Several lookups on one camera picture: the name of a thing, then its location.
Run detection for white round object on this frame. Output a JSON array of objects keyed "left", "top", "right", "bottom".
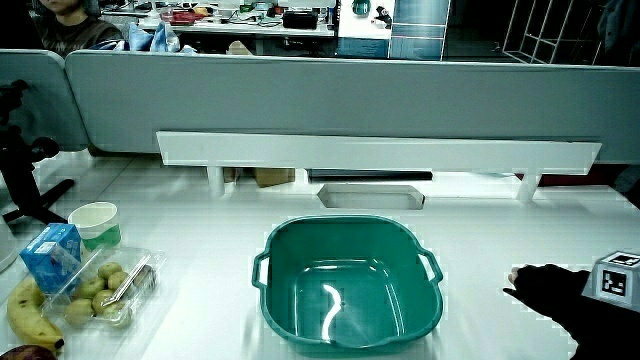
[{"left": 0, "top": 215, "right": 20, "bottom": 274}]

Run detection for clear plastic fruit box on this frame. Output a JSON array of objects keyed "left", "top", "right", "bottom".
[{"left": 41, "top": 245, "right": 167, "bottom": 335}]

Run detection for black box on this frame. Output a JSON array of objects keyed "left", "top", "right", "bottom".
[{"left": 281, "top": 10, "right": 319, "bottom": 31}]

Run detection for narrow grey desk partition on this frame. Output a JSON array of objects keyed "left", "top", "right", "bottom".
[{"left": 0, "top": 48, "right": 90, "bottom": 152}]

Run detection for black camera tripod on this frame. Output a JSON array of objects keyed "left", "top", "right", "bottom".
[{"left": 0, "top": 79, "right": 76, "bottom": 225}]

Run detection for white wire rack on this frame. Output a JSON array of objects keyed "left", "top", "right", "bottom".
[{"left": 502, "top": 0, "right": 609, "bottom": 65}]

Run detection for white background desk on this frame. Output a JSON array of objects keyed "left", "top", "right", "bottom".
[{"left": 102, "top": 0, "right": 337, "bottom": 39}]

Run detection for person's right forearm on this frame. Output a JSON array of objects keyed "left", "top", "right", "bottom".
[{"left": 567, "top": 299, "right": 640, "bottom": 360}]

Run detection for white and green paper cup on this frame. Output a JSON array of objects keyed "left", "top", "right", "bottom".
[{"left": 67, "top": 201, "right": 123, "bottom": 252}]

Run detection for yellow banana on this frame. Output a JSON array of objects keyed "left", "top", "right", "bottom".
[{"left": 6, "top": 276, "right": 66, "bottom": 352}]

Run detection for white desk shelf riser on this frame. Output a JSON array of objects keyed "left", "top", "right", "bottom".
[{"left": 155, "top": 130, "right": 603, "bottom": 203}]

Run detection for red apple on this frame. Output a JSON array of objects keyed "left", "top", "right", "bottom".
[{"left": 0, "top": 344, "right": 58, "bottom": 360}]

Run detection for blue plastic bags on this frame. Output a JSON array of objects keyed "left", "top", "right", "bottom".
[{"left": 89, "top": 21, "right": 197, "bottom": 55}]

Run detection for brown cardboard box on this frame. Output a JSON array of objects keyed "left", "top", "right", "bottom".
[{"left": 252, "top": 167, "right": 297, "bottom": 189}]

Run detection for blue drink carton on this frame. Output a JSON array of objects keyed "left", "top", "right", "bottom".
[{"left": 19, "top": 223, "right": 83, "bottom": 295}]

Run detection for person's right hand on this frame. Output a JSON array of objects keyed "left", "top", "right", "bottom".
[{"left": 503, "top": 250, "right": 640, "bottom": 327}]

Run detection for group of green kiwis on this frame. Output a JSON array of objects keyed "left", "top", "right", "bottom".
[{"left": 63, "top": 261, "right": 157, "bottom": 329}]

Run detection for wide grey desk partition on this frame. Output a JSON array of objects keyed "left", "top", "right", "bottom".
[{"left": 64, "top": 49, "right": 640, "bottom": 165}]

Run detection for green plastic basin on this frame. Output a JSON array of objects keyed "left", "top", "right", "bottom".
[{"left": 251, "top": 215, "right": 445, "bottom": 350}]

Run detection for white and blue display board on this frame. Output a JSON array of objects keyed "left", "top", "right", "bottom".
[{"left": 335, "top": 0, "right": 451, "bottom": 62}]

